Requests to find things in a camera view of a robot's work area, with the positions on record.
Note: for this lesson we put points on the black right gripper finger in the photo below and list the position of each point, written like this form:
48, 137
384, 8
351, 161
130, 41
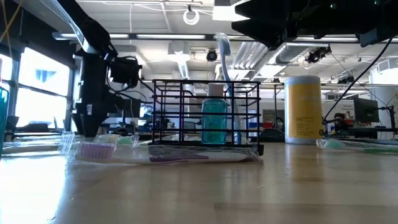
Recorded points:
270, 34
270, 11

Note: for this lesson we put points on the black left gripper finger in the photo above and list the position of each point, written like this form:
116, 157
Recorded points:
79, 124
92, 124

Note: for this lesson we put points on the green toothbrush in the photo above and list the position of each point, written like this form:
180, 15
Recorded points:
31, 147
104, 139
334, 144

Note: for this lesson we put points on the blue toothbrush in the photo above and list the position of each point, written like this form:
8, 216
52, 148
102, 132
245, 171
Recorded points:
224, 46

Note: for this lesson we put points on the purple toothbrush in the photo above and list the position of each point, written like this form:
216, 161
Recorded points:
186, 157

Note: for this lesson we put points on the black monitor on arm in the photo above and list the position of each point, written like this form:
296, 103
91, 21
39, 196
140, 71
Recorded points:
366, 110

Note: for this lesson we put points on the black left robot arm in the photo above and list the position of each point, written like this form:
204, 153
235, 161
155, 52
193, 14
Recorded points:
87, 28

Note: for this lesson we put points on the black ceiling spotlights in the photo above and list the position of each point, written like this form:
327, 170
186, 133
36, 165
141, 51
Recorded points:
317, 55

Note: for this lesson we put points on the black monitor on stand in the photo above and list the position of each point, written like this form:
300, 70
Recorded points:
133, 107

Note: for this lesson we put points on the white ceiling light panel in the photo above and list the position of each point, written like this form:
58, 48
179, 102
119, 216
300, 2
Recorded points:
222, 14

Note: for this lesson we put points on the yellow wipes canister white lid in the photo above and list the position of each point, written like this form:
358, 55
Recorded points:
303, 109

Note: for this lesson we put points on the long ceiling light bar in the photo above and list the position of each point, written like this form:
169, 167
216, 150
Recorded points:
171, 36

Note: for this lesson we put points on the person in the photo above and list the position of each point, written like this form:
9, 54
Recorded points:
339, 119

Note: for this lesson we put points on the silver ventilation duct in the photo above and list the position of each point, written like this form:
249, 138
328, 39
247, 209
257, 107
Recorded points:
289, 53

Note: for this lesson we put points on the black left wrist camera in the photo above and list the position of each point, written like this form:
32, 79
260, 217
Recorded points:
124, 71

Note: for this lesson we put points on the black ceiling camera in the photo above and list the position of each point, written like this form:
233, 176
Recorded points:
212, 55

